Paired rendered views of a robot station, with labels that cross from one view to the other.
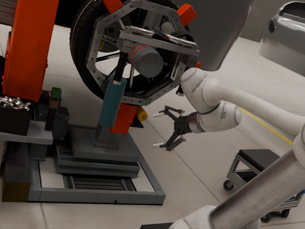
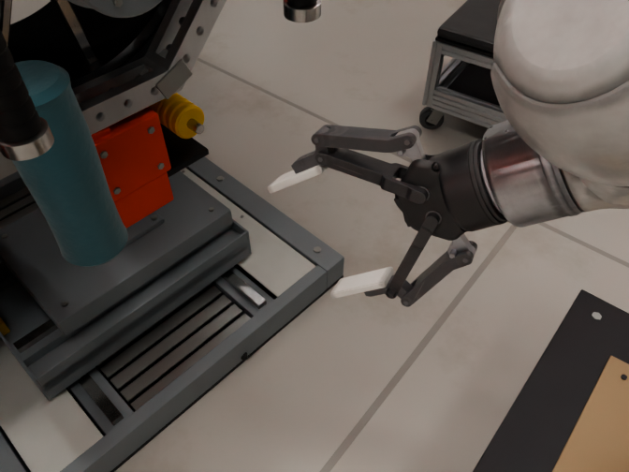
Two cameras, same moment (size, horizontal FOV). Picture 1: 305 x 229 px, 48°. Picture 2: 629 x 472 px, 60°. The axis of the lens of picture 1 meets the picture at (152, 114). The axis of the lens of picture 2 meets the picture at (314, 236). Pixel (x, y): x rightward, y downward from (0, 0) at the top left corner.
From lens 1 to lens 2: 1.09 m
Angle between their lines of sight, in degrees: 32
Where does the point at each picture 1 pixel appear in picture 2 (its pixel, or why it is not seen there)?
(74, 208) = (161, 456)
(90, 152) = (100, 296)
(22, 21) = not seen: outside the picture
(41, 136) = not seen: outside the picture
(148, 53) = not seen: outside the picture
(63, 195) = (114, 455)
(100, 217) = (240, 434)
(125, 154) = (195, 227)
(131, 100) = (124, 101)
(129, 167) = (222, 251)
